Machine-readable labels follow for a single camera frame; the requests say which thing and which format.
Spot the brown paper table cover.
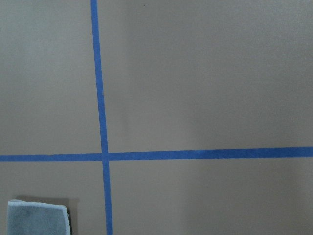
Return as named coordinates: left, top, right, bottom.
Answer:
left=0, top=0, right=313, bottom=235

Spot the pink and grey towel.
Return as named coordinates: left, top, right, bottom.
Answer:
left=7, top=199, right=71, bottom=235

